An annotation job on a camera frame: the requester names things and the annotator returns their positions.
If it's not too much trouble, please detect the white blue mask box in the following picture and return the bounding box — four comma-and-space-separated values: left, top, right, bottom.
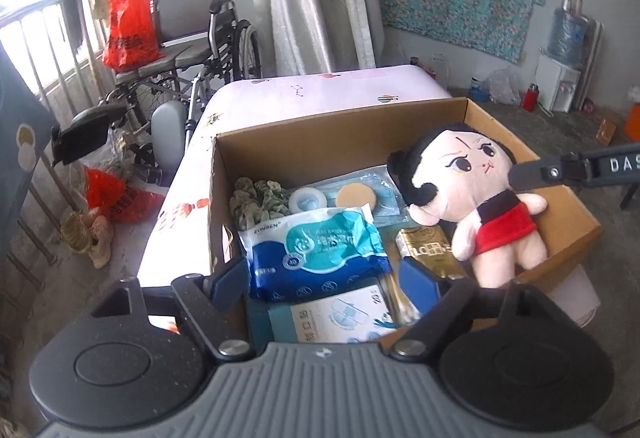
245, 281, 399, 348

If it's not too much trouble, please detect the gold tissue pack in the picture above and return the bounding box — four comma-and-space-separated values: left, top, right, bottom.
395, 226, 465, 278

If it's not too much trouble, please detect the green white scrunchie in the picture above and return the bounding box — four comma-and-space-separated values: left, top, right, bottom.
229, 177, 292, 231

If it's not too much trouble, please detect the blue wet wipes pack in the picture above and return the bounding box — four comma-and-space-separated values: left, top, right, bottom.
240, 205, 392, 303

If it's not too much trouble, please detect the plush doll red dress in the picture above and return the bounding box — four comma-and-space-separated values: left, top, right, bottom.
387, 123, 548, 289

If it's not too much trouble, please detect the blue face mask pack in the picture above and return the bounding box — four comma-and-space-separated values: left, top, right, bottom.
288, 165, 412, 228

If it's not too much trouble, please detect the white water dispenser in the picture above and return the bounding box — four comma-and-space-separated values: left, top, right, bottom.
535, 53, 580, 113

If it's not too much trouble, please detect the blue water bottle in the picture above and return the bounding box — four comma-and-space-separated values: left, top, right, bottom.
546, 0, 589, 68

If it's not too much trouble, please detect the white tape roll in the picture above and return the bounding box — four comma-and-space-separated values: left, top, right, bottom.
288, 187, 328, 214

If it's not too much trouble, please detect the red bag on floor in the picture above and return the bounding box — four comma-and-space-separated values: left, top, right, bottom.
85, 169, 165, 224

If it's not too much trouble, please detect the round beige puff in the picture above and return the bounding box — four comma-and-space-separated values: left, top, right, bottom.
335, 183, 378, 210

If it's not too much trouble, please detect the brown cardboard box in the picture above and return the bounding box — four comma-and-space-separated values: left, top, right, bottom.
208, 96, 604, 354

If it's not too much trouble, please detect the grey wheelchair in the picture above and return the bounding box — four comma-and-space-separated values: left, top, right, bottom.
52, 0, 262, 185

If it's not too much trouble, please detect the blue patterned bedsheet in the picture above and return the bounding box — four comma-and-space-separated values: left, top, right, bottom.
0, 48, 55, 257

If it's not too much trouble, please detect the red plastic bag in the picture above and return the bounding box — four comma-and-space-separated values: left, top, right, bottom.
103, 0, 162, 73

